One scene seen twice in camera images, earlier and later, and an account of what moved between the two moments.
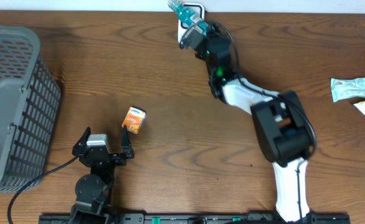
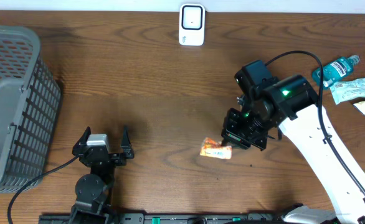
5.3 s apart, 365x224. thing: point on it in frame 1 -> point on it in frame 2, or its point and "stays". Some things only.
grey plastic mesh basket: [21, 106] stays
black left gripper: [127, 150] stays
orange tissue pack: [134, 119] -> [213, 147]
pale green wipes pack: [343, 88] stays
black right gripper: [212, 33] -> [235, 135]
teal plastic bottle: [188, 15] -> [336, 70]
